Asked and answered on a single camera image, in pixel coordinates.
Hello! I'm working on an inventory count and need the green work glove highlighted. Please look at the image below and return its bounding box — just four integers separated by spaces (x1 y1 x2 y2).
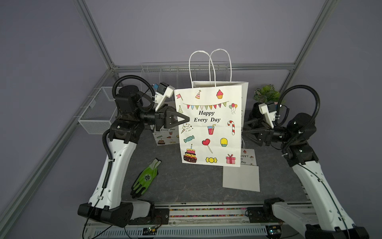
130 158 162 199

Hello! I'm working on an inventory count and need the white wire wall shelf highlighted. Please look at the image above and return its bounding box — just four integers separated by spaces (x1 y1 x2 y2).
140 61 230 95

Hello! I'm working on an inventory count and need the white party paper bag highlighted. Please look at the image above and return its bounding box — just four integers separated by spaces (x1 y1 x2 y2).
222 148 261 192

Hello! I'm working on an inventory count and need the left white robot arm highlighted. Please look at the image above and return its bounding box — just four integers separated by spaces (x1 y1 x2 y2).
78 83 190 228

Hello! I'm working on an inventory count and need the left black corrugated cable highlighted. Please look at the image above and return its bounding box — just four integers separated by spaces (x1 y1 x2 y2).
111 74 157 113

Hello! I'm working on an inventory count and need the artificial plant in black vase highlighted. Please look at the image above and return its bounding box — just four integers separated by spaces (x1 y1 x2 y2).
253 84 281 116

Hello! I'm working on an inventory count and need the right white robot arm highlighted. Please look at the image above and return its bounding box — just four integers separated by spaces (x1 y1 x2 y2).
242 113 370 239

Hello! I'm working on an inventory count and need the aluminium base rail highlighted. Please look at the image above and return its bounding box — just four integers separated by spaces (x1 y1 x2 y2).
80 202 303 239

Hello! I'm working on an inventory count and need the white wire basket on left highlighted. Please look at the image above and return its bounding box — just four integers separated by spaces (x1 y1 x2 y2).
74 87 117 135

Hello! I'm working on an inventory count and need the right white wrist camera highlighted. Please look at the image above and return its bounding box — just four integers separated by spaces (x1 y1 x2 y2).
259 102 277 128

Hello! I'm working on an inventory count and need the black corrugated cable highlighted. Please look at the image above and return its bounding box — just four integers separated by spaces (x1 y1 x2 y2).
275 85 321 141
111 74 157 113

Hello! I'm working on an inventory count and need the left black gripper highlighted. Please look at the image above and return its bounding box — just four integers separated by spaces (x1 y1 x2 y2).
136 104 190 132

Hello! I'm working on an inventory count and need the right black corrugated cable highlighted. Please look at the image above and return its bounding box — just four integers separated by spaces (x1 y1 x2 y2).
275 85 321 141

